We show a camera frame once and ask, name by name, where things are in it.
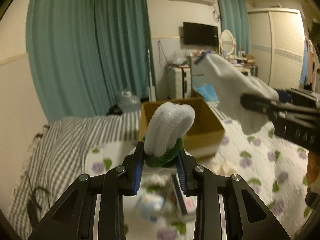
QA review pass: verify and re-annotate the blue plastic bags pile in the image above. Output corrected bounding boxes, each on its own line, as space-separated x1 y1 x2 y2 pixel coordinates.
194 84 219 102

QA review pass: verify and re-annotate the grey checked bed sheet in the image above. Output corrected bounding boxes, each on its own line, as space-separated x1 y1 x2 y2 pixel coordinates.
9 111 140 239

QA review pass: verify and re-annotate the small teal curtain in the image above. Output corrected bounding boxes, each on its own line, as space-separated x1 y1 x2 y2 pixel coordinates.
217 0 250 54

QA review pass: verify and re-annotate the clear water jug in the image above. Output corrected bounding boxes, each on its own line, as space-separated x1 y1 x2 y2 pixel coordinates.
117 90 141 113

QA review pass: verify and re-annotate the grey mini fridge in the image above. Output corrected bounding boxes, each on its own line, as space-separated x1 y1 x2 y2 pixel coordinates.
190 56 210 87

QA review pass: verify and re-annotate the white and green plush toy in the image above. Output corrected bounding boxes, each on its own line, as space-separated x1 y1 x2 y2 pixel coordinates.
144 102 195 168

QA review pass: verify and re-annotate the blue cloud tissue pack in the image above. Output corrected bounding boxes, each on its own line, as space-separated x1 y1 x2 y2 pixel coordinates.
134 193 164 223

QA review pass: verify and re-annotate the white suitcase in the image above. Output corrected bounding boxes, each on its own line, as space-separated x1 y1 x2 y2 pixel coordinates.
167 66 192 99

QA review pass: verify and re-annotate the white wardrobe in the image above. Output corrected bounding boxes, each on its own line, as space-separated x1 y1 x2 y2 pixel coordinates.
248 8 305 89

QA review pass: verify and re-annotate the white floral quilt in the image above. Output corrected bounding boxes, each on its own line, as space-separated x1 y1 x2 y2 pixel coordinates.
85 102 313 240

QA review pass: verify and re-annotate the brown cardboard box on bed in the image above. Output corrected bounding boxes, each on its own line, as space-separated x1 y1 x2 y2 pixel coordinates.
139 98 225 159

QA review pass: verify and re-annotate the dark tissue paper pack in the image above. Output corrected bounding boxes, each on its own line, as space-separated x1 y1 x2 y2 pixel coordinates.
171 174 197 219

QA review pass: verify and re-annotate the white oval vanity mirror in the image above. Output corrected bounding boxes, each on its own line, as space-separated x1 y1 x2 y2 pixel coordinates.
219 29 236 56

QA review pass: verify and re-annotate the white sock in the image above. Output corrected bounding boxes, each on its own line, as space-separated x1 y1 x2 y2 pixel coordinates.
196 53 279 135

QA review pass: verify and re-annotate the black wall television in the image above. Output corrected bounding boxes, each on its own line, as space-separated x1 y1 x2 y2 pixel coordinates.
183 22 219 47

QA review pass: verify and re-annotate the large teal curtain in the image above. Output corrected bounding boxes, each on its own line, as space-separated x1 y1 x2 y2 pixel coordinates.
26 0 154 121

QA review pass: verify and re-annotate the white flat mop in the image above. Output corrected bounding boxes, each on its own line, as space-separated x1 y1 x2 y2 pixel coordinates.
148 49 156 102

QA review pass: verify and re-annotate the white dressing table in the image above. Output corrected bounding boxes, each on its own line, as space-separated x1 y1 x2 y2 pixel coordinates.
229 57 258 77

